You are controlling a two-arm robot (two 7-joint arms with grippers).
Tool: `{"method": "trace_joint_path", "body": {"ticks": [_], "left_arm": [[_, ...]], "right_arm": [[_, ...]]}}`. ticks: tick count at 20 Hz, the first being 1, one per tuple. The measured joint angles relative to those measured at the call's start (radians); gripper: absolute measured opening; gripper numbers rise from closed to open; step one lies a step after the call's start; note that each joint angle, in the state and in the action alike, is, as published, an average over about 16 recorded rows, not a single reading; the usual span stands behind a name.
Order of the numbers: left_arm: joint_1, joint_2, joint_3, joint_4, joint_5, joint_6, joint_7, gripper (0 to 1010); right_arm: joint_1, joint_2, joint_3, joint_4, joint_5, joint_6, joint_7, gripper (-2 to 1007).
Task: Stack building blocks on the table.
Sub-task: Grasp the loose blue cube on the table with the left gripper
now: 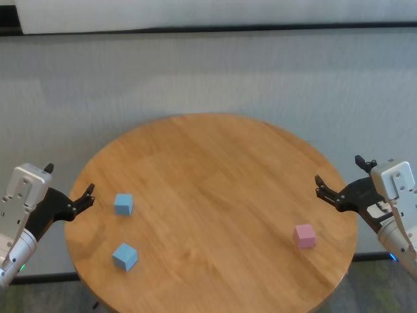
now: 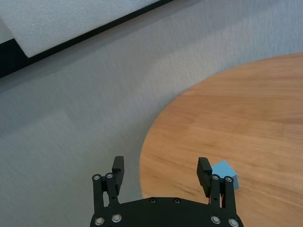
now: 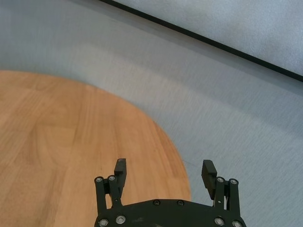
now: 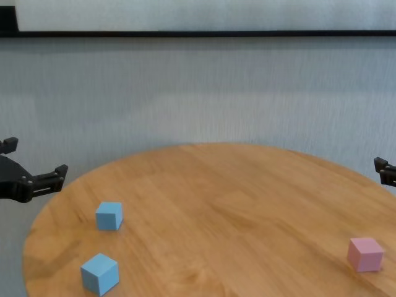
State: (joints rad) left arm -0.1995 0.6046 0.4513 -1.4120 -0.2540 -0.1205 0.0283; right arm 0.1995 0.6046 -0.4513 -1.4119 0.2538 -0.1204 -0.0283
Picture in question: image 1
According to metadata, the white wall panel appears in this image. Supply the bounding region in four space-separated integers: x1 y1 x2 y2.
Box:
14 0 417 35

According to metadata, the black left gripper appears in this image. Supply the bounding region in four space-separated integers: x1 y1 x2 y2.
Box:
24 162 96 243

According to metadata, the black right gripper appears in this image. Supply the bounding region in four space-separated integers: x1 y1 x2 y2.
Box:
314 155 392 234

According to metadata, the pink cube block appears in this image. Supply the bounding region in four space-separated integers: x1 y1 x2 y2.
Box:
292 224 317 250

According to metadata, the black horizontal trim strip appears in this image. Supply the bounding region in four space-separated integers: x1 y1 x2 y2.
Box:
0 21 417 37

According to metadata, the blue cube block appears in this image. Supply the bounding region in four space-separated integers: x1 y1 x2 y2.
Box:
113 193 134 216
111 242 139 272

